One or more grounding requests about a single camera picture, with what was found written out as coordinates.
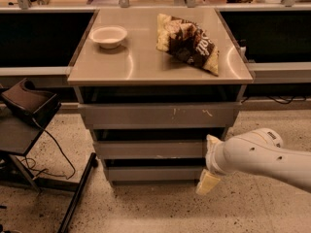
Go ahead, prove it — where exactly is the brown chip bag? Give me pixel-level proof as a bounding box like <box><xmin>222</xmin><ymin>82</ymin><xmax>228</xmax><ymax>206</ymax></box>
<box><xmin>156</xmin><ymin>14</ymin><xmax>219</xmax><ymax>76</ymax></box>

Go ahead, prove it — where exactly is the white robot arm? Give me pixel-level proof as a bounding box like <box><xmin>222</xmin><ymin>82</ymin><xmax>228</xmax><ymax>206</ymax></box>
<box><xmin>196</xmin><ymin>128</ymin><xmax>311</xmax><ymax>195</ymax></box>

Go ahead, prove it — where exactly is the grey drawer cabinet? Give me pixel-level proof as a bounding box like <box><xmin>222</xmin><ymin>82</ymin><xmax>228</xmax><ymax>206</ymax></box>
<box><xmin>66</xmin><ymin>6</ymin><xmax>255</xmax><ymax>187</ymax></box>

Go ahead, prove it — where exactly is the white bowl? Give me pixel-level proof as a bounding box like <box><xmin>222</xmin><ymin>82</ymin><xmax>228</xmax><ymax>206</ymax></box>
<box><xmin>89</xmin><ymin>26</ymin><xmax>127</xmax><ymax>50</ymax></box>

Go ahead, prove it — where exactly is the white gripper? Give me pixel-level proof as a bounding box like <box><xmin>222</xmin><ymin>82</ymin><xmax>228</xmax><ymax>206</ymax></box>
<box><xmin>195</xmin><ymin>135</ymin><xmax>236</xmax><ymax>195</ymax></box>

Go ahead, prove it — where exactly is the grey bottom drawer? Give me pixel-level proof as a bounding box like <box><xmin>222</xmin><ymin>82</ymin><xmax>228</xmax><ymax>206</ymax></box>
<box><xmin>104</xmin><ymin>167</ymin><xmax>202</xmax><ymax>182</ymax></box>

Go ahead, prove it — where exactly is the black box device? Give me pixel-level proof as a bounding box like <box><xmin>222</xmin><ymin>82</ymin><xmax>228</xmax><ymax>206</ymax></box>
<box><xmin>1</xmin><ymin>79</ymin><xmax>60</xmax><ymax>127</ymax></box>

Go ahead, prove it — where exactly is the grey drawer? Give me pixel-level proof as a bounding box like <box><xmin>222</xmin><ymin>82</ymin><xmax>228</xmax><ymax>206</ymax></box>
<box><xmin>93</xmin><ymin>140</ymin><xmax>206</xmax><ymax>159</ymax></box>
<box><xmin>104</xmin><ymin>167</ymin><xmax>202</xmax><ymax>182</ymax></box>
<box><xmin>79</xmin><ymin>102</ymin><xmax>241</xmax><ymax>129</ymax></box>

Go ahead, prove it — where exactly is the grey top drawer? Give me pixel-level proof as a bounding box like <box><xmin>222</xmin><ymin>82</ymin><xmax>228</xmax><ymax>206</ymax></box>
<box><xmin>79</xmin><ymin>102</ymin><xmax>241</xmax><ymax>129</ymax></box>

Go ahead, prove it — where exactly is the black cable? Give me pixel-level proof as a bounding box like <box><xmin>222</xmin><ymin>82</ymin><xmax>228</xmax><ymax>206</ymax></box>
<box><xmin>22</xmin><ymin>116</ymin><xmax>77</xmax><ymax>181</ymax></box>

